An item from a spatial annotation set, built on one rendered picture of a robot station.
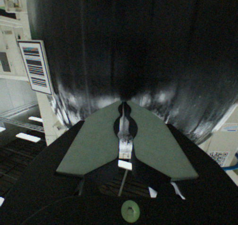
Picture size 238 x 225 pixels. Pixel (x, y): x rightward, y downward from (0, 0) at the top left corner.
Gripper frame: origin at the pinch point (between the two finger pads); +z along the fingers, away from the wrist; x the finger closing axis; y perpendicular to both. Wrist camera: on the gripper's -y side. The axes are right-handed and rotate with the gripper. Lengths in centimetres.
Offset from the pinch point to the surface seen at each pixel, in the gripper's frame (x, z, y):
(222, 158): 36.1, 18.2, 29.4
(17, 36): -311, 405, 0
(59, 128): -41, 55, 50
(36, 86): -10.8, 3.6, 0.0
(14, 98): -860, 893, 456
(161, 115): 4.8, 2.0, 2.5
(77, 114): -5.6, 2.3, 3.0
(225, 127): 32.4, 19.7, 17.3
